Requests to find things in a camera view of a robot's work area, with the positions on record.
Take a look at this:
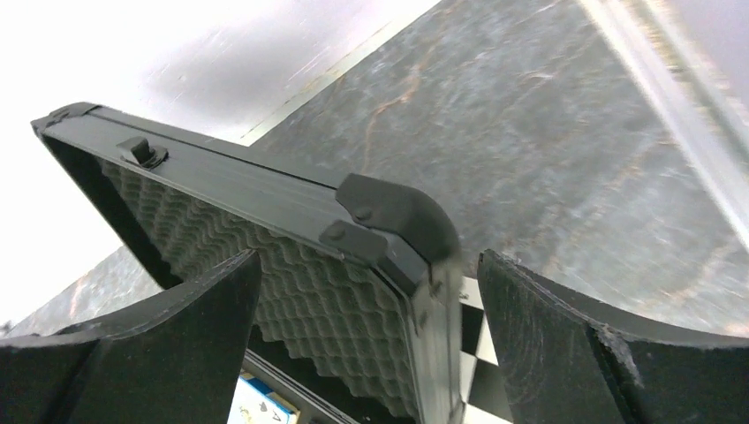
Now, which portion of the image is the blue card deck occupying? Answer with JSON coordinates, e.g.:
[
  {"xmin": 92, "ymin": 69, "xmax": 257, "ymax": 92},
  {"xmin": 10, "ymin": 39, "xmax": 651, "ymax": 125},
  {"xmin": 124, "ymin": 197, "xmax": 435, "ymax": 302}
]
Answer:
[{"xmin": 227, "ymin": 374, "xmax": 300, "ymax": 424}]

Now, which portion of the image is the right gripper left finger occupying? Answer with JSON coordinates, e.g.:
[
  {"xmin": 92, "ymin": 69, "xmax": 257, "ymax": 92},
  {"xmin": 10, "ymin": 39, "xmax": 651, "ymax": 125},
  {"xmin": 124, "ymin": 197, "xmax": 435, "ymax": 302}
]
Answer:
[{"xmin": 1, "ymin": 250, "xmax": 261, "ymax": 423}]

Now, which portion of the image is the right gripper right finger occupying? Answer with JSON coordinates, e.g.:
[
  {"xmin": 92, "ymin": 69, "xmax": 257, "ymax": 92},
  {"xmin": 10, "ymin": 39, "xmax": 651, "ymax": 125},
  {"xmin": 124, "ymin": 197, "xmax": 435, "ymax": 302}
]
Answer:
[{"xmin": 477, "ymin": 250, "xmax": 748, "ymax": 423}]

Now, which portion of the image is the black poker set case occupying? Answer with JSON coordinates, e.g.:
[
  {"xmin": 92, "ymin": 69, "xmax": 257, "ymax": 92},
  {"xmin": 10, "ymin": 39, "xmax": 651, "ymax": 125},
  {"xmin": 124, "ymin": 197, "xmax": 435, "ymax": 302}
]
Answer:
[{"xmin": 32, "ymin": 102, "xmax": 464, "ymax": 423}]

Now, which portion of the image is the black white checkered board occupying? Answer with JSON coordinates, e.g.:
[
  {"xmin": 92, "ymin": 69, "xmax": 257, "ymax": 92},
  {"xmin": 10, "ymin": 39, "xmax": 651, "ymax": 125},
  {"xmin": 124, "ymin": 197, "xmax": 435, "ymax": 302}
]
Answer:
[{"xmin": 459, "ymin": 277, "xmax": 512, "ymax": 424}]

